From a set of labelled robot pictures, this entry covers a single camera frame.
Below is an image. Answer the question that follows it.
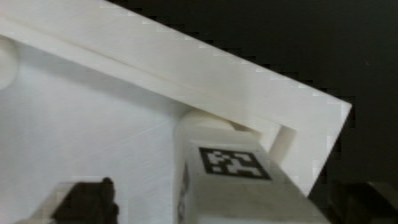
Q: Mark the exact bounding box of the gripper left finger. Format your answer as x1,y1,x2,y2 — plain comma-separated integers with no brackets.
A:
36,177,119,224

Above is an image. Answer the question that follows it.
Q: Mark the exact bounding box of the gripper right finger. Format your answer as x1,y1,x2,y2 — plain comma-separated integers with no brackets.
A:
329,182,398,224

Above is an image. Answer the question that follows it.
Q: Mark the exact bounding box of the white square table top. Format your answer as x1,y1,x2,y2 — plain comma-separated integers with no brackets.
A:
0,0,352,224

